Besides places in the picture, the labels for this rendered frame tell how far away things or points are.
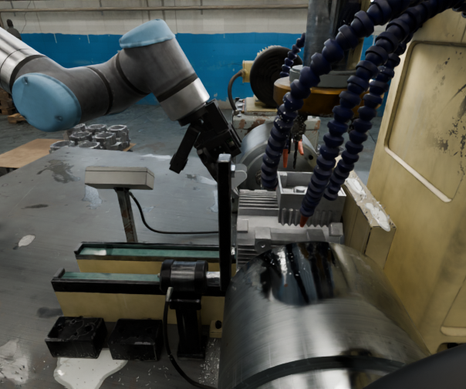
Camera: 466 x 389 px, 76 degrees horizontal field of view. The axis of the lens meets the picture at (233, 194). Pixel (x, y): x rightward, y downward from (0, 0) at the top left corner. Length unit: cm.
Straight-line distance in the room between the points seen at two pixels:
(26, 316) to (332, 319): 76
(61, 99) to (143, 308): 47
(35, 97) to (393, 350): 56
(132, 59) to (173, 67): 7
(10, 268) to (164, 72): 77
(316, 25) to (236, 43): 567
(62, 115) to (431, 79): 62
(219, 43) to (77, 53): 307
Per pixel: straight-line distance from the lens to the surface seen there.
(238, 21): 617
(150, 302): 75
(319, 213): 59
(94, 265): 86
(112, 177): 87
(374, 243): 54
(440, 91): 64
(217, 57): 628
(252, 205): 60
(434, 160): 62
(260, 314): 36
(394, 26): 36
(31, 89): 56
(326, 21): 52
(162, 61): 58
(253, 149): 80
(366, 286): 38
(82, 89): 57
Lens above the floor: 141
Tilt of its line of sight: 29 degrees down
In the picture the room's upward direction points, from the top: straight up
